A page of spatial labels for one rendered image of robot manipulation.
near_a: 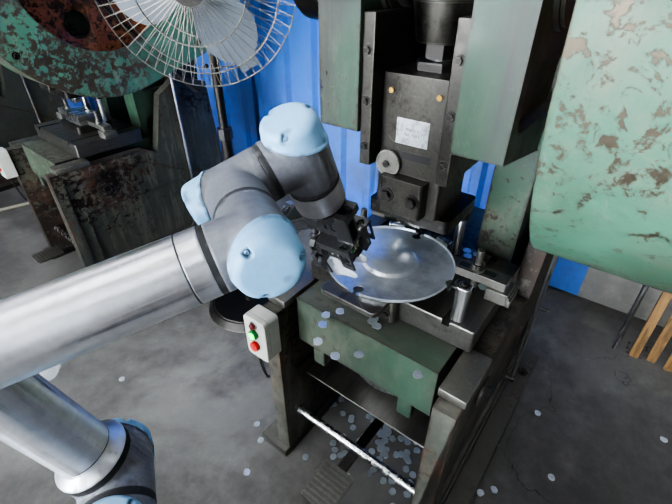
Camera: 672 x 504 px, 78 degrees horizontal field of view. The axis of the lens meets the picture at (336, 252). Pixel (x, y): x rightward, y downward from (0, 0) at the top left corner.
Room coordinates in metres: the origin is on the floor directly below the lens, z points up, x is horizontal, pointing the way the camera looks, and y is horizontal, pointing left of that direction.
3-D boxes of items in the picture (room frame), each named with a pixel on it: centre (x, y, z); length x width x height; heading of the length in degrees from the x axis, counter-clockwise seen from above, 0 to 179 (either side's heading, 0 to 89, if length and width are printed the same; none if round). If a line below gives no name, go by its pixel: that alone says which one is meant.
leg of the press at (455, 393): (0.82, -0.50, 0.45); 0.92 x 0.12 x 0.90; 143
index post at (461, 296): (0.66, -0.26, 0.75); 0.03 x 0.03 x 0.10; 53
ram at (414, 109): (0.84, -0.18, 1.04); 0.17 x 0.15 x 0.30; 143
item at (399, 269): (0.77, -0.12, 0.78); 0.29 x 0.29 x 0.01
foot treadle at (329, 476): (0.76, -0.12, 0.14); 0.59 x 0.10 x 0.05; 143
